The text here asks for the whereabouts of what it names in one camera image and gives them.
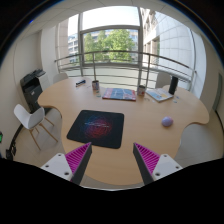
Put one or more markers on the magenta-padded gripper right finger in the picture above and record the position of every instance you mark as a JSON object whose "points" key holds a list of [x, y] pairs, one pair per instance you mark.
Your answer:
{"points": [[165, 165]]}

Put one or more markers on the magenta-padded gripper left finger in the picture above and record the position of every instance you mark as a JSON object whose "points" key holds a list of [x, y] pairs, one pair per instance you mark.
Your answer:
{"points": [[60, 165]]}

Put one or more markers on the lilac and pink computer mouse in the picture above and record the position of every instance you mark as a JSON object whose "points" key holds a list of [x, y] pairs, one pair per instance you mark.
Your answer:
{"points": [[167, 121]]}

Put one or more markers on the black mouse pad, red-blue print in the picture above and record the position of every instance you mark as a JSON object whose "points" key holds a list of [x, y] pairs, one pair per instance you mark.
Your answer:
{"points": [[96, 128]]}

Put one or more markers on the white chair with wooden legs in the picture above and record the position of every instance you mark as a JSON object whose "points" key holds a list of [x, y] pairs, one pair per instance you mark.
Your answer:
{"points": [[30, 118]]}

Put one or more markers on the light blue and yellow book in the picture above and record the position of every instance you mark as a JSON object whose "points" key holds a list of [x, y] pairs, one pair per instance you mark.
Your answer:
{"points": [[159, 95]]}

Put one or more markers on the white and red printed cup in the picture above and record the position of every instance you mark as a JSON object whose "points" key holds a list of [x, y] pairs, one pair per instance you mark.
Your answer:
{"points": [[141, 90]]}

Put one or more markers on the black cylindrical speaker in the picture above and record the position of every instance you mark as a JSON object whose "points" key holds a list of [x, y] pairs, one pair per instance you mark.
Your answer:
{"points": [[173, 85]]}

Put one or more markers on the red and blue magazine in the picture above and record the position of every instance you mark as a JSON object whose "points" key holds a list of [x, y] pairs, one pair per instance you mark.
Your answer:
{"points": [[119, 94]]}

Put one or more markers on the small dark blue stapler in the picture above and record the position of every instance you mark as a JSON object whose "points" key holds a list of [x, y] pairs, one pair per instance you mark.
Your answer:
{"points": [[80, 82]]}

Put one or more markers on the grey metal balcony railing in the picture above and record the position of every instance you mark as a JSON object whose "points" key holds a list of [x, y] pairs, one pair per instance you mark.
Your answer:
{"points": [[116, 52]]}

